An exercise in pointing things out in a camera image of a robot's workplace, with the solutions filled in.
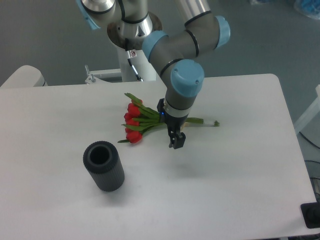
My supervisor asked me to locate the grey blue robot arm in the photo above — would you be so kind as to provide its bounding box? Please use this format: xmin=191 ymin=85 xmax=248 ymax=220
xmin=77 ymin=0 xmax=231 ymax=149

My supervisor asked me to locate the black device at table edge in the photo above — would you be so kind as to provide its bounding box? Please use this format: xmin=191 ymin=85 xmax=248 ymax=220
xmin=300 ymin=202 xmax=320 ymax=229

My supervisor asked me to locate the white rounded chair back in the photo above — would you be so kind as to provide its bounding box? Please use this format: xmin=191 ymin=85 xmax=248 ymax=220
xmin=0 ymin=65 xmax=48 ymax=89

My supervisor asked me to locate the white furniture at right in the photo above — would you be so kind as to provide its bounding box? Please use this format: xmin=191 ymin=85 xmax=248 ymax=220
xmin=293 ymin=85 xmax=320 ymax=135

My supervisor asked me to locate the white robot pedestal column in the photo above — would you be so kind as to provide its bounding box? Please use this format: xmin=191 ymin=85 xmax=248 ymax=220
xmin=106 ymin=12 xmax=164 ymax=82

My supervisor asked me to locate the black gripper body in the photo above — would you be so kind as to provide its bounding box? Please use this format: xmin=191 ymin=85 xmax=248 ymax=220
xmin=157 ymin=98 xmax=188 ymax=130

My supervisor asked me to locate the blue plastic bag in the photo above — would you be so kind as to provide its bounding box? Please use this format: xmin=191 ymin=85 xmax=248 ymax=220
xmin=293 ymin=0 xmax=320 ymax=20

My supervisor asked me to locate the white metal base frame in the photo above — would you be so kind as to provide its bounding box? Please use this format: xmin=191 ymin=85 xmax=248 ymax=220
xmin=84 ymin=65 xmax=161 ymax=85

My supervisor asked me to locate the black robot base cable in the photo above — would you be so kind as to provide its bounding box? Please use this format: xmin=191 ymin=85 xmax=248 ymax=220
xmin=124 ymin=37 xmax=144 ymax=82

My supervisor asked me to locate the red tulip bouquet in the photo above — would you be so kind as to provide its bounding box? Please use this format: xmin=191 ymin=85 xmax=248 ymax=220
xmin=118 ymin=92 xmax=205 ymax=144

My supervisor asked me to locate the black ribbed cylindrical vase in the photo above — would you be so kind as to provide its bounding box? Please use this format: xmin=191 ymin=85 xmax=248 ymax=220
xmin=82 ymin=141 xmax=125 ymax=192

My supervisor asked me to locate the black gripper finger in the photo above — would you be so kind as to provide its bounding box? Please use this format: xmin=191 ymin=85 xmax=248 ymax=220
xmin=168 ymin=127 xmax=176 ymax=148
xmin=173 ymin=131 xmax=186 ymax=149

